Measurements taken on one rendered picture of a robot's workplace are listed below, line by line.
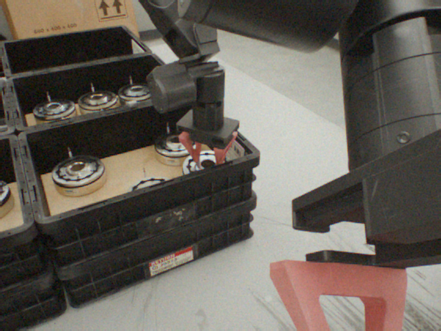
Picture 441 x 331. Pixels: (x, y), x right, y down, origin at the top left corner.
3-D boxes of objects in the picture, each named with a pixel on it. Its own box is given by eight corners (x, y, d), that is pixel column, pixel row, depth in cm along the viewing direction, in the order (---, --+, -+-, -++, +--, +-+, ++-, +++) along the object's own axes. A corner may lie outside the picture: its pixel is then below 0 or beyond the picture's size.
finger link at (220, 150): (223, 181, 73) (224, 140, 67) (189, 171, 75) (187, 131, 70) (236, 161, 78) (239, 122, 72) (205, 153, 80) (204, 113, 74)
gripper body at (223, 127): (226, 146, 68) (227, 110, 64) (176, 132, 71) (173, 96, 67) (240, 128, 73) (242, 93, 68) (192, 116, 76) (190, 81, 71)
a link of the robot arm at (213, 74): (232, 65, 63) (213, 53, 67) (195, 75, 60) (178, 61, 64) (231, 103, 68) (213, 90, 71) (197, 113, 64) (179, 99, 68)
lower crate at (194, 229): (200, 168, 107) (198, 131, 100) (257, 239, 86) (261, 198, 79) (47, 215, 92) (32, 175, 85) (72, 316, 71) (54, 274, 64)
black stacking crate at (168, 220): (198, 135, 101) (196, 94, 94) (259, 202, 80) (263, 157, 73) (35, 179, 86) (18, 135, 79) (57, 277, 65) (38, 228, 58)
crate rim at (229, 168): (197, 101, 95) (197, 91, 94) (263, 165, 74) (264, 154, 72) (20, 142, 80) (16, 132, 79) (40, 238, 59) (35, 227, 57)
